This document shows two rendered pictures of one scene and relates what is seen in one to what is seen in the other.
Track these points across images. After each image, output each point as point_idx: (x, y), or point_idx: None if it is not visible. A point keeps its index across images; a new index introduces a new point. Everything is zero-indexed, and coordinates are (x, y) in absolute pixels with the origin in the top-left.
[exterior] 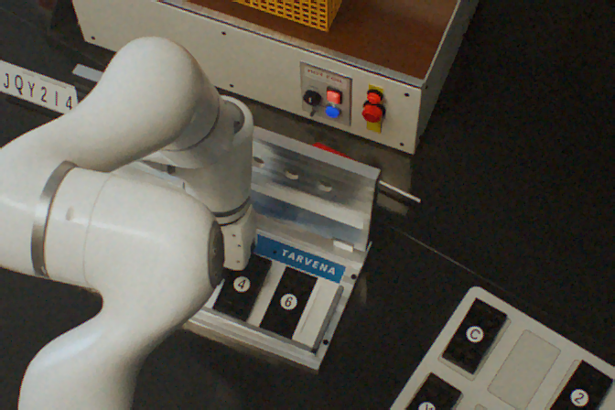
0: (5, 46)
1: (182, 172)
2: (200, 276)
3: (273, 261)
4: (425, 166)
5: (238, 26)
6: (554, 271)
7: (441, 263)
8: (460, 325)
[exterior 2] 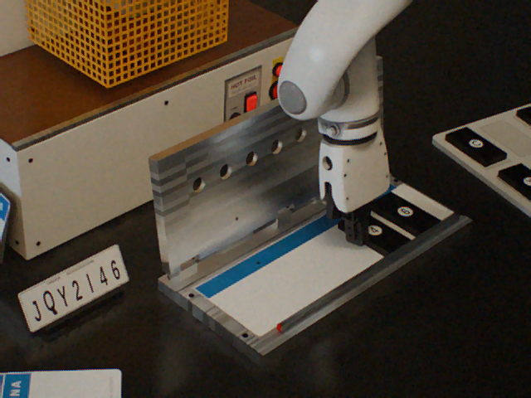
0: None
1: (353, 81)
2: None
3: None
4: None
5: (177, 81)
6: (436, 107)
7: (401, 148)
8: (465, 147)
